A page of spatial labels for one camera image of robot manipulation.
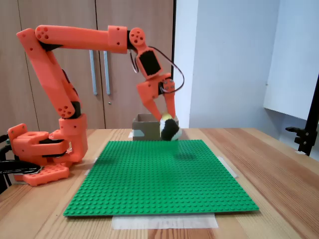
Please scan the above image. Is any yellow black white ball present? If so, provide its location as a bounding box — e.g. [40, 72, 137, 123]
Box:
[159, 113, 181, 142]

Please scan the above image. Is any wrist servo cable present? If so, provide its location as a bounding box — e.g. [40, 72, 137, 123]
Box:
[129, 48, 140, 75]

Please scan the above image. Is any wooden cabinet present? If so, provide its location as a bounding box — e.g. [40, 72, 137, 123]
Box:
[0, 0, 176, 130]

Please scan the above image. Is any black base cable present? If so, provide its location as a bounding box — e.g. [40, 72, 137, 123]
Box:
[0, 134, 13, 195]

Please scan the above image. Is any masking tape strip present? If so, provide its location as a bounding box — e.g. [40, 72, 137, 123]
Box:
[216, 155, 239, 179]
[84, 156, 99, 176]
[111, 213, 219, 230]

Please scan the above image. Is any green studded baseplate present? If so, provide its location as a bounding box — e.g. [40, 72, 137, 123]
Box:
[62, 139, 260, 218]

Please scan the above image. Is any brown cardboard box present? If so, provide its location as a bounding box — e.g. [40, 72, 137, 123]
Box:
[132, 113, 180, 141]

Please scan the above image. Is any gripper servo cable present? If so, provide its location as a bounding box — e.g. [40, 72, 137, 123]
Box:
[149, 46, 185, 95]

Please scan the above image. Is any white wall panel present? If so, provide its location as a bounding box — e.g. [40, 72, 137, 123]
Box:
[263, 0, 319, 121]

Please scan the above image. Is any metal cabinet handle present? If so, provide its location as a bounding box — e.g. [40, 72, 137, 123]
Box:
[89, 49, 98, 96]
[102, 51, 111, 95]

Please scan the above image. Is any black camera stand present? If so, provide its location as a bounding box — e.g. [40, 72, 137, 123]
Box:
[285, 73, 319, 157]

